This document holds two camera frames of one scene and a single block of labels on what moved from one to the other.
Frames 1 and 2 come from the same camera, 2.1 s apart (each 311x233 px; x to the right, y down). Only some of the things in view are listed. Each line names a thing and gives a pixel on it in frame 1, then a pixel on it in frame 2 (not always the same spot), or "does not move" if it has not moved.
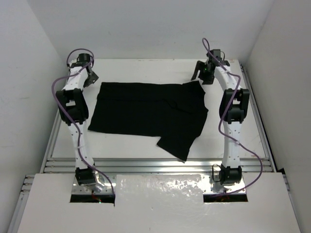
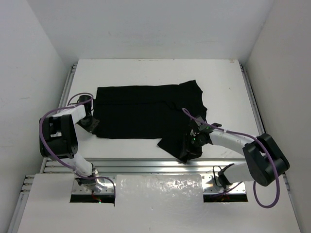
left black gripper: [90, 77] -> [89, 122]
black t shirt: [173, 111] does not move
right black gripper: [207, 80] -> [194, 153]
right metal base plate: [211, 184] does not move
